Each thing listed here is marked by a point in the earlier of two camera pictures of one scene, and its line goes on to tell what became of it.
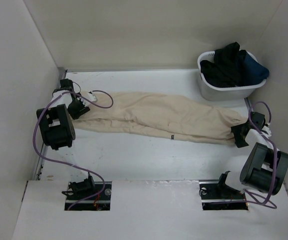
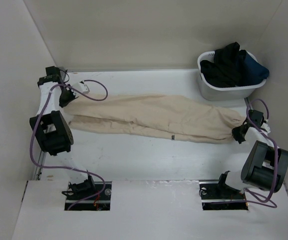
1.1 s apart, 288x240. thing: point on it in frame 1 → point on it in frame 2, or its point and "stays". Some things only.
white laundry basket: x=218 y=93 stays
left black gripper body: x=77 y=108 → x=66 y=97
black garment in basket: x=226 y=71 stays
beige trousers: x=170 y=116 stays
